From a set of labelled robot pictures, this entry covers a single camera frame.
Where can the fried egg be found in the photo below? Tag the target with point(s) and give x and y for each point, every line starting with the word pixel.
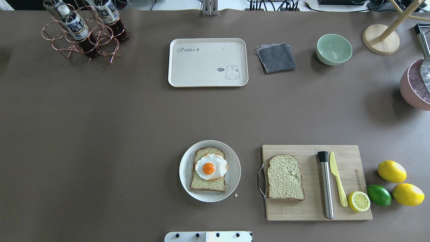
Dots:
pixel 211 167

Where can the white round plate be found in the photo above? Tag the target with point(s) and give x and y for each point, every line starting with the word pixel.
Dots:
pixel 233 175

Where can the bread slice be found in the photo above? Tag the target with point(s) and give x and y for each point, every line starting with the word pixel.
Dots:
pixel 198 183
pixel 285 178

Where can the cream rabbit tray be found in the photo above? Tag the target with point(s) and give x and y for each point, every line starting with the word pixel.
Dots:
pixel 208 62

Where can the grey folded cloth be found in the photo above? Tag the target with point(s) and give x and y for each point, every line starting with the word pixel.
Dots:
pixel 276 57

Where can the steel muddler black cap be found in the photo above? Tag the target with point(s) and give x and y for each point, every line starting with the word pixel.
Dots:
pixel 323 159

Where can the yellow plastic knife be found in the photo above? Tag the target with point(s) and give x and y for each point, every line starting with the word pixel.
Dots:
pixel 334 170

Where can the green ceramic bowl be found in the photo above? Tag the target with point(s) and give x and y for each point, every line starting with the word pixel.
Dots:
pixel 333 49

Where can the bamboo cutting board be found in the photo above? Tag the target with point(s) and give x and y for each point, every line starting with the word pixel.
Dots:
pixel 350 170

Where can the right tea bottle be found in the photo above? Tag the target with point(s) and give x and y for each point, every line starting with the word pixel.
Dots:
pixel 108 13

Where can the tea bottle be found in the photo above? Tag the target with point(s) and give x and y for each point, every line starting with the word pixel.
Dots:
pixel 108 13
pixel 52 7
pixel 78 30

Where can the half lemon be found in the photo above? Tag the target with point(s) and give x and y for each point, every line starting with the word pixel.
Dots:
pixel 359 201

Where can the front tea bottle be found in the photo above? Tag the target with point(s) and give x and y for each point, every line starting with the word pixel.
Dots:
pixel 78 30

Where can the green lime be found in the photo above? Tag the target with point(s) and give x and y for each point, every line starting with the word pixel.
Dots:
pixel 379 195

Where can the upper whole lemon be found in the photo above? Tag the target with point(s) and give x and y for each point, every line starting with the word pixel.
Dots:
pixel 392 171

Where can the whole lemon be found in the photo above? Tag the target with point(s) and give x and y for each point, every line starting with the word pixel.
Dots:
pixel 392 171
pixel 408 194

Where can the wooden cup stand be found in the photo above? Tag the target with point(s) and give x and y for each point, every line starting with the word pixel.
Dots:
pixel 383 39

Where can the pink ice bowl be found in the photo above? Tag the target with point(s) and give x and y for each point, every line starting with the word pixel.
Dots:
pixel 412 87

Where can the left tea bottle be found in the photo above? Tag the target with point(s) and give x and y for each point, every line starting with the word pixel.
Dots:
pixel 52 7

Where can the lower whole lemon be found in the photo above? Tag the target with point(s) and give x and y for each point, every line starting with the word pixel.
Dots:
pixel 408 194

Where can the metal ice scoop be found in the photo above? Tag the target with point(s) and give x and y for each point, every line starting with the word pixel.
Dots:
pixel 425 66

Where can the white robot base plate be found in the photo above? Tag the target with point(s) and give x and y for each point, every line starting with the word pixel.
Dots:
pixel 209 236

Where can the copper wire bottle rack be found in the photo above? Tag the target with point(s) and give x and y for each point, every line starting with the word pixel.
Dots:
pixel 107 45

